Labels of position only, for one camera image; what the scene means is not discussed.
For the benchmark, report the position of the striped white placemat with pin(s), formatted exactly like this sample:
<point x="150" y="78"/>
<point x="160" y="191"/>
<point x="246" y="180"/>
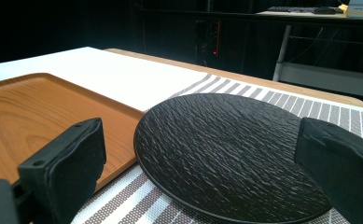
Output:
<point x="129" y="77"/>

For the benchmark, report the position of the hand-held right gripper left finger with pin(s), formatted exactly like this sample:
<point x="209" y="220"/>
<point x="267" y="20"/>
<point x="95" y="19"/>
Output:
<point x="73" y="168"/>

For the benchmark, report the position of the black textured round plate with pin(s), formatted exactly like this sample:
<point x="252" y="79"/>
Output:
<point x="219" y="155"/>

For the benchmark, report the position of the white box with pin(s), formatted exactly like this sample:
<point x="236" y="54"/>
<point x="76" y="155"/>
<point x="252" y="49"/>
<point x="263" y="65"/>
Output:
<point x="360" y="7"/>

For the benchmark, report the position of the wooden tray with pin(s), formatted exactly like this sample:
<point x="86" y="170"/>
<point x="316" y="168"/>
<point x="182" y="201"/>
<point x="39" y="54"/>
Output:
<point x="30" y="124"/>

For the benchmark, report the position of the black keyboard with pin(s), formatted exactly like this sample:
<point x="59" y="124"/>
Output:
<point x="297" y="9"/>

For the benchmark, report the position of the grey metal desk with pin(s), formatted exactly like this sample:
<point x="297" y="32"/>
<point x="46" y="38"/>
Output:
<point x="322" y="74"/>

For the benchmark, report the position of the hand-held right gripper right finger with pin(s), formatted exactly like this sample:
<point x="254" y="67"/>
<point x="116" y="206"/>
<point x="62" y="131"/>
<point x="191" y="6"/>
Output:
<point x="344" y="165"/>

